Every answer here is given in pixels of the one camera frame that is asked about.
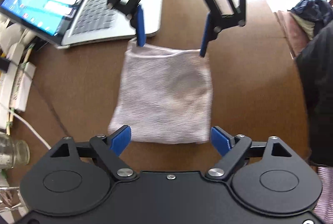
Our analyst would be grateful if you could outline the clear glass jar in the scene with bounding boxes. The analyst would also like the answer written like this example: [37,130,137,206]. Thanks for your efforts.
[0,133,30,169]

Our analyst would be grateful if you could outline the silver open laptop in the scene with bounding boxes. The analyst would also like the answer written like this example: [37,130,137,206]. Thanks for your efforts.
[1,0,163,49]

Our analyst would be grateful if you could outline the grey terry towel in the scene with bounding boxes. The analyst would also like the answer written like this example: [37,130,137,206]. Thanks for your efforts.
[108,39,213,145]

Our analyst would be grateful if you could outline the white charging cable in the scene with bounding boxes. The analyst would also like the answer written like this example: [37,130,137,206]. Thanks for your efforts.
[0,102,52,150]

